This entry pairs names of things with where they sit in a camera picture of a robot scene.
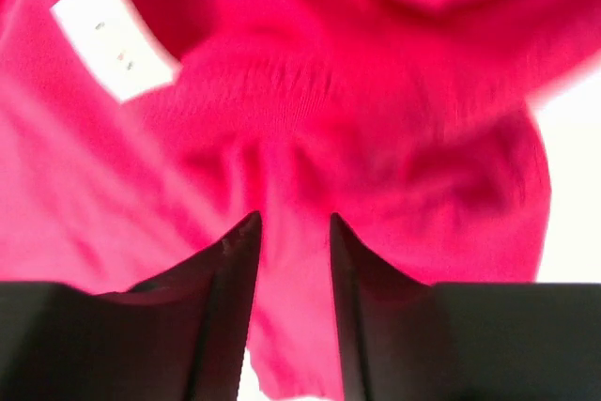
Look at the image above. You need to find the magenta t-shirt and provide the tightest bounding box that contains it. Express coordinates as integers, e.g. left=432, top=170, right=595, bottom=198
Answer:
left=1, top=0, right=600, bottom=400

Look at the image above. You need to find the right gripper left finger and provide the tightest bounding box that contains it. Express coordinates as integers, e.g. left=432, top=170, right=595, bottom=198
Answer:
left=1, top=213, right=261, bottom=400

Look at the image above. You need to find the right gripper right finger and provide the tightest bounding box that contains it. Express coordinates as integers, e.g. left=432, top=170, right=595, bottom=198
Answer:
left=330, top=215, right=600, bottom=401

